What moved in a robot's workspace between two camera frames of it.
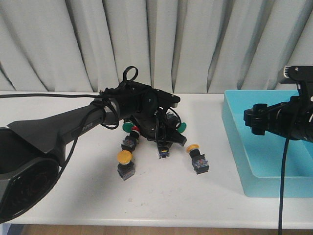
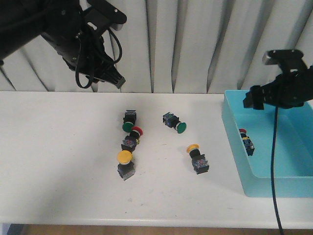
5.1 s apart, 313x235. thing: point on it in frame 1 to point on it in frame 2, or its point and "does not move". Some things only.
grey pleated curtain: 184,46 does not move
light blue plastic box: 259,159 does not move
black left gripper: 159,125 to 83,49
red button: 163,152 to 248,143
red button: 130,142 does not move
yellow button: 200,163 does not move
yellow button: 125,167 does not move
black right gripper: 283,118 to 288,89
